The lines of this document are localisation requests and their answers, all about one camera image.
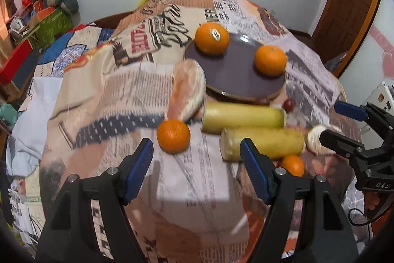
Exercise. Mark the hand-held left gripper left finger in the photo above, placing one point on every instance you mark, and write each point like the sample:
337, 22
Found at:
140, 170

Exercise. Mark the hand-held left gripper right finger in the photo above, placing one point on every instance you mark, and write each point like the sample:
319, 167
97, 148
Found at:
254, 170

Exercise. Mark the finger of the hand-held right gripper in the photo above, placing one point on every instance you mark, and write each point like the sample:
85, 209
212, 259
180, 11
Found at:
338, 139
349, 111

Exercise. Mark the small peeled pomelo segment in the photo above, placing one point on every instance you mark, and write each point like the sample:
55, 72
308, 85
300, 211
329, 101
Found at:
320, 139

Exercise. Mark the yellow-green banana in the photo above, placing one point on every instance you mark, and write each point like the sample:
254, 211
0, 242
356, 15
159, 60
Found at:
271, 142
243, 119

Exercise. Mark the small orange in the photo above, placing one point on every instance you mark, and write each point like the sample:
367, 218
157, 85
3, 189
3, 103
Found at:
292, 165

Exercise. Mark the red date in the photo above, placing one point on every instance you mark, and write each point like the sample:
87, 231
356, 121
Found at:
288, 104

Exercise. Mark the large peeled pomelo segment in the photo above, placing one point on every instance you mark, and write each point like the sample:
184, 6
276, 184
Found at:
187, 90

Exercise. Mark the round brown plate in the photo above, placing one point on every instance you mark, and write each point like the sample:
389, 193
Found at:
234, 69

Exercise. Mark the orange with sticker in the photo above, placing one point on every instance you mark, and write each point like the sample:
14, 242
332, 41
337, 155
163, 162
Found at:
212, 38

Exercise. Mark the white device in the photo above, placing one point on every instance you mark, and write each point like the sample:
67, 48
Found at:
381, 96

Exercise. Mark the newspaper print blanket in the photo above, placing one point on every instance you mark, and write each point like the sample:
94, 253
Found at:
129, 102

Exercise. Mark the wooden door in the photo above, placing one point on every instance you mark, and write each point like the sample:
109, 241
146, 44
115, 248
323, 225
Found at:
347, 4

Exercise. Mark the pale blue sheet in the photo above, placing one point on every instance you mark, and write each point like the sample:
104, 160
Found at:
27, 124

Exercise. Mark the blue patchwork quilt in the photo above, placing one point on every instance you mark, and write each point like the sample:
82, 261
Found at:
77, 44

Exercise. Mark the red box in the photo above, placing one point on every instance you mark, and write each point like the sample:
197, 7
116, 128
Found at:
14, 62

